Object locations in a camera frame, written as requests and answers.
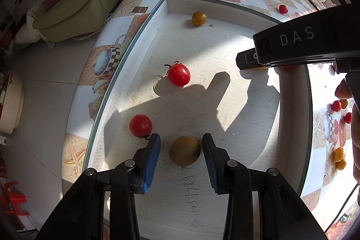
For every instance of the white foam tray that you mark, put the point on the white foam tray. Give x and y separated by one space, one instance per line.
197 60

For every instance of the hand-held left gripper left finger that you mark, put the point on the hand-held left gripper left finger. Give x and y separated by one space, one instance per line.
151 164

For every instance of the red cherry tomato with stem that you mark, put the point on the red cherry tomato with stem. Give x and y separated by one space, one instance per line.
179 74

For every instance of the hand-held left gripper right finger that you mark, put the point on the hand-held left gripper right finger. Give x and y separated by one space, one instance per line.
211 165

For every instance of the person's right hand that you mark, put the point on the person's right hand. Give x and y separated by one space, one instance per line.
341 90

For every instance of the white plastic basin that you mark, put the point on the white plastic basin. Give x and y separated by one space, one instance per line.
11 105

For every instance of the orange cherry tomato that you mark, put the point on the orange cherry tomato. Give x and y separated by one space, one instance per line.
339 153
199 18
344 103
341 164

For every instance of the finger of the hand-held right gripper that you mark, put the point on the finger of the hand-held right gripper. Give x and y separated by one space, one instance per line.
247 60

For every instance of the light green sofa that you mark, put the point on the light green sofa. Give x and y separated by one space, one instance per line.
84 1

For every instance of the red plastic stool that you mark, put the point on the red plastic stool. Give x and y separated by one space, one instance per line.
14 196

